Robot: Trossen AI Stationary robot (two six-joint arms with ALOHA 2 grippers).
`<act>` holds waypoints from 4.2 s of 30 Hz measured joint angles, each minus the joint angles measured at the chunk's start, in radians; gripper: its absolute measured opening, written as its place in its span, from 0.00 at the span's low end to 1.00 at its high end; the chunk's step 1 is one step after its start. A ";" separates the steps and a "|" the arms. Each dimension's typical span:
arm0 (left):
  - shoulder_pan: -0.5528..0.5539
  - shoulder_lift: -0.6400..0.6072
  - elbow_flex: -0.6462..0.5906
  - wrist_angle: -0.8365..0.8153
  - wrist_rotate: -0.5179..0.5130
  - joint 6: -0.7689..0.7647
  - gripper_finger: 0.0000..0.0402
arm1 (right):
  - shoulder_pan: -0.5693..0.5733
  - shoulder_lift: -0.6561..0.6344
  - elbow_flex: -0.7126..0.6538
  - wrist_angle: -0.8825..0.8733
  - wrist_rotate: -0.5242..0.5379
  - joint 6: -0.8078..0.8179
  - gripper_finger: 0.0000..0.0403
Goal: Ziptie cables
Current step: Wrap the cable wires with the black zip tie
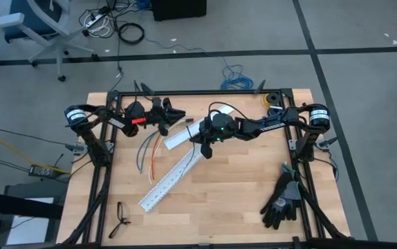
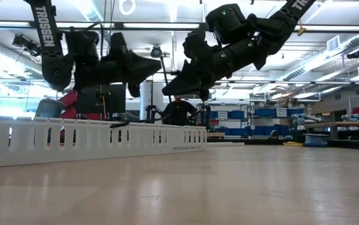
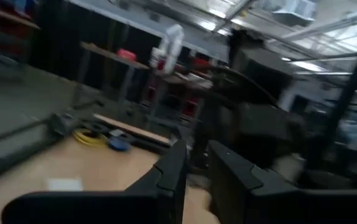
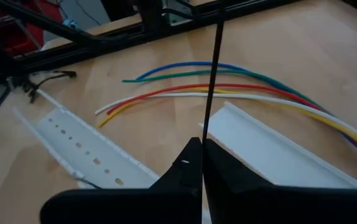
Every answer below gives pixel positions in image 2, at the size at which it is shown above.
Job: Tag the black ceiling device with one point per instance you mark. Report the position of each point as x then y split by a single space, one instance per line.
354 54
26 45

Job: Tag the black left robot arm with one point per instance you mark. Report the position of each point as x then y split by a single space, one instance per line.
46 31

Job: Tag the office chair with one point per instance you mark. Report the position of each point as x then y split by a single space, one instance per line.
49 109

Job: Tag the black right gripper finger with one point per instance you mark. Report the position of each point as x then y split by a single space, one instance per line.
192 91
187 81

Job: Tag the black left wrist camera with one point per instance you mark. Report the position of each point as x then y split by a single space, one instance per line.
117 45

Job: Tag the shelf with blue bins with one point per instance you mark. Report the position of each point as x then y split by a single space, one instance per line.
265 113

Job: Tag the grey pipe bundle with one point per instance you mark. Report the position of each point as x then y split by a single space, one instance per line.
356 117
307 118

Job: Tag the red cabinet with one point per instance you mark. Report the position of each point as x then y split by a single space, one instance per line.
68 100

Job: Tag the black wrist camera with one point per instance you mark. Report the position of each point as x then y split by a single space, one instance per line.
196 45
117 45

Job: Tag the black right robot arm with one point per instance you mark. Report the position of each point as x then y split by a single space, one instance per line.
279 25

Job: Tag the black aluminium rig frame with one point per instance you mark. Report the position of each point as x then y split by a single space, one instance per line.
354 144

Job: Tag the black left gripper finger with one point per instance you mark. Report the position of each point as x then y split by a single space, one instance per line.
142 65
143 75

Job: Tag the black overhead camera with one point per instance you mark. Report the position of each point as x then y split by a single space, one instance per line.
156 52

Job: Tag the wooden workbench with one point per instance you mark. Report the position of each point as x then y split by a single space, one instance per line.
354 124

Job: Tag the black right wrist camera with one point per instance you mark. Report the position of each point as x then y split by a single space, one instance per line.
196 45

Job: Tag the black monitor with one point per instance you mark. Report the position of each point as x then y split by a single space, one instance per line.
88 103

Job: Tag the person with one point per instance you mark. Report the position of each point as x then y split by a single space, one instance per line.
179 112

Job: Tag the yellow hanging hook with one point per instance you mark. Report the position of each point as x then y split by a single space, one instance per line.
301 30

